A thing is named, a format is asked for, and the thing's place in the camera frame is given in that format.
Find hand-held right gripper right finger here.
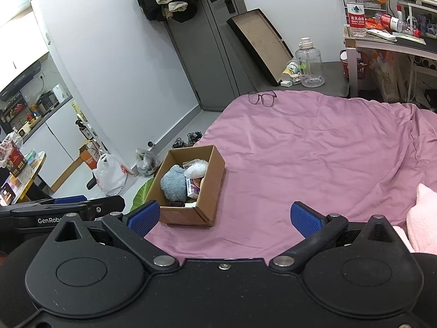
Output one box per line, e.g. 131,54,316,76
269,201,412,269

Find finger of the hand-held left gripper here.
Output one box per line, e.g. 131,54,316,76
87,195,126,220
53,195,87,206

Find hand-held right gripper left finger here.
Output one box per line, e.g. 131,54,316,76
51,200,179,270

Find blue tissue packet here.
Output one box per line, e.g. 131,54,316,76
185,177,206,198

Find cardboard box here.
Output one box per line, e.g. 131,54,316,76
145,145,226,227

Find clear bag of white cotton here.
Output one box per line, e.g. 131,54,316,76
184,159,209,179

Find green leaf mat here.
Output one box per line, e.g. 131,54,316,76
129,177,156,212

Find white plastic bag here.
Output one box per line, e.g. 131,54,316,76
93,153,129,196

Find round yellow table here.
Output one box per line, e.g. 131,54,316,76
0,150,47,206

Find light blue plush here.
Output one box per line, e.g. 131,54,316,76
160,165,188,201

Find orange box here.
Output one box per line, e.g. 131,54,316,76
79,143,102,170

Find white kitchen cabinet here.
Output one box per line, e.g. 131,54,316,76
20,99,100,189

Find pink bedsheet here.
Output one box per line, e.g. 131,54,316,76
143,90,437,260

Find pair of shoes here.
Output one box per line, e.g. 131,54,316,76
171,131,204,150

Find pink fluffy blanket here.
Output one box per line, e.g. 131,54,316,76
392,183,437,254

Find range hood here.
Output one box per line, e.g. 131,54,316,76
0,61,42,102

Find eyeglasses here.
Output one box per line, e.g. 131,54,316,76
247,90,278,107

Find grey side table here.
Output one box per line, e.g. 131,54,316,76
273,61,350,98

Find small yellow label bottle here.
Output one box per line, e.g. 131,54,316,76
282,60,301,80

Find clear plastic water jug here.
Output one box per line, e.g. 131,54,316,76
294,37,325,87

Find grey door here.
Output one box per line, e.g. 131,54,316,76
164,0,251,112

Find black framed wooden tray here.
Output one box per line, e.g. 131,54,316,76
226,8,294,87

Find white desk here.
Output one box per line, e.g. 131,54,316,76
343,24,437,100

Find upright red label water bottle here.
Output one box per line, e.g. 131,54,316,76
346,0,367,37

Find lying red label bottle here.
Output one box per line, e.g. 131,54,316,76
375,12,420,37

